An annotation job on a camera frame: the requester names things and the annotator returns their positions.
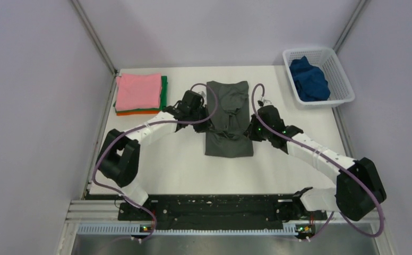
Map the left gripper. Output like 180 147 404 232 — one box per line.
189 104 216 133

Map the orange folded t-shirt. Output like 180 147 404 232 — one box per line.
116 109 160 116

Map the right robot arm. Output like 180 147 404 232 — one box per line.
244 105 387 221

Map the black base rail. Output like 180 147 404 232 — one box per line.
118 194 328 230

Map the dark grey t-shirt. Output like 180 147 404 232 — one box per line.
205 81 254 158

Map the blue t-shirt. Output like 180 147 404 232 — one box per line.
289 56 331 102

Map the grey cable duct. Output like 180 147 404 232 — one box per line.
77 223 298 236

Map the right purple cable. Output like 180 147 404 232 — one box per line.
251 83 386 243

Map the purple cable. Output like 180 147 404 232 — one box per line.
91 83 220 243
251 83 386 243

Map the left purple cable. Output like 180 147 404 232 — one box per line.
91 83 220 243

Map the green folded t-shirt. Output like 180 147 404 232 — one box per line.
113 75 168 113

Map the pink folded t-shirt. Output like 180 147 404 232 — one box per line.
115 73 162 112

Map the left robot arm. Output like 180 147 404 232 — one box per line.
92 90 219 220

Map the white plastic basket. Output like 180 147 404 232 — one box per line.
282 47 355 109

